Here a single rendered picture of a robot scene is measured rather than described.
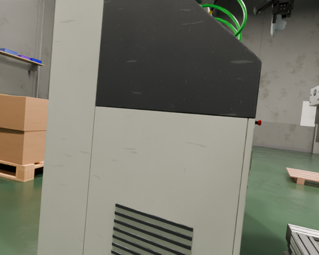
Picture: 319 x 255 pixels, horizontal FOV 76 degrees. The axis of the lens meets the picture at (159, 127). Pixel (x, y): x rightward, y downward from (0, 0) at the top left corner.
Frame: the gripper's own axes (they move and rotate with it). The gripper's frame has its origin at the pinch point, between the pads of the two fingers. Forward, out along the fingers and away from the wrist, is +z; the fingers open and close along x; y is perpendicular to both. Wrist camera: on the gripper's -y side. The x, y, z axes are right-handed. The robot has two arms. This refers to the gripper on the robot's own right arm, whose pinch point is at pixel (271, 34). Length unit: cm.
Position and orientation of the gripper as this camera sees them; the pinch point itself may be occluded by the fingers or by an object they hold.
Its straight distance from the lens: 118.6
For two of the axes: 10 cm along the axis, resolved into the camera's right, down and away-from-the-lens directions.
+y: 9.0, 1.0, -4.2
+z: -1.0, 9.9, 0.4
